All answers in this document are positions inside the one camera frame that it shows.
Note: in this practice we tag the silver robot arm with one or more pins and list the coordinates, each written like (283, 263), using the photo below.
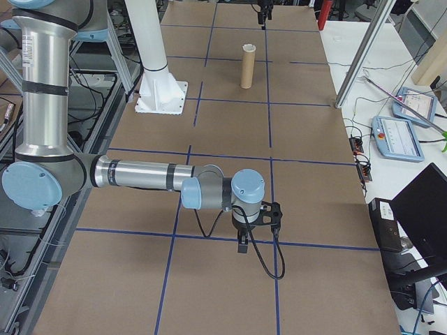
(45, 87)

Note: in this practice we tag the brown cardboard tube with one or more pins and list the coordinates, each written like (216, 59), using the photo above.
(247, 70)

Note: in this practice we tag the red tube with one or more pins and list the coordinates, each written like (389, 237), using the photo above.
(324, 14)

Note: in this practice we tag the black box with white label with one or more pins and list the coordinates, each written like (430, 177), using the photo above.
(384, 230)

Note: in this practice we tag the pale wooden beam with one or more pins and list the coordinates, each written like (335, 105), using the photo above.
(429, 66)

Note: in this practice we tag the blue teach pendant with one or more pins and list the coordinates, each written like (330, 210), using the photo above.
(415, 103)
(398, 139)

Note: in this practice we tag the black monitor stand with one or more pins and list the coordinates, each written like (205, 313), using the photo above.
(415, 275)

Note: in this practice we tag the black laptop screen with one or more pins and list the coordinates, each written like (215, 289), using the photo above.
(426, 209)

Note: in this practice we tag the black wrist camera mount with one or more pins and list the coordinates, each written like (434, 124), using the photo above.
(274, 211)

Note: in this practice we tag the aluminium frame post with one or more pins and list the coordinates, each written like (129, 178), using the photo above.
(363, 52)

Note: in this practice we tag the white pedestal column with plate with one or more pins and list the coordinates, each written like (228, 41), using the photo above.
(153, 42)

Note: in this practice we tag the V-shaped metal bar frame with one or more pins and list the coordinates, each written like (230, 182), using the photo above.
(56, 240)

